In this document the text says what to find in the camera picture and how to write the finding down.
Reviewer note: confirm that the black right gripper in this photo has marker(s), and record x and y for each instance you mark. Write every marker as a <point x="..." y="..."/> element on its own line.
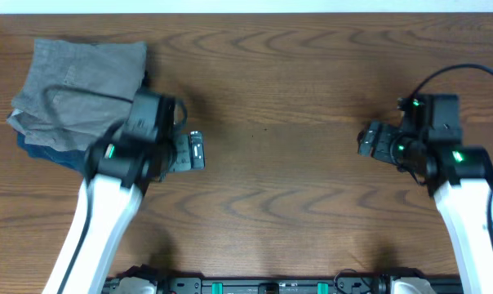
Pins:
<point x="381" y="149"/>

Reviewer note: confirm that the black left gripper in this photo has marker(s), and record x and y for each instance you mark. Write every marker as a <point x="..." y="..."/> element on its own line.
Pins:
<point x="183" y="151"/>

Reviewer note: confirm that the grey cotton shorts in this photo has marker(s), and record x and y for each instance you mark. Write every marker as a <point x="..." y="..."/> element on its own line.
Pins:
<point x="58" y="56"/>

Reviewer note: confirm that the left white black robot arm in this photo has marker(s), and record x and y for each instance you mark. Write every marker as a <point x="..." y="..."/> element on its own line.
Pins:
<point x="118" y="172"/>

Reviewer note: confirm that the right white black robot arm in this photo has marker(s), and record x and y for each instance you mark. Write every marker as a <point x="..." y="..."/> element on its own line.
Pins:
<point x="460" y="181"/>

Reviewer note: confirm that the folded navy blue shorts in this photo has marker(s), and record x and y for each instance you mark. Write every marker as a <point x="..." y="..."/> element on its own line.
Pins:
<point x="50" y="155"/>

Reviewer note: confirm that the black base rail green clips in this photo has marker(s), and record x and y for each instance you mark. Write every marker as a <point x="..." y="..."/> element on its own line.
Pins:
<point x="144" y="279"/>

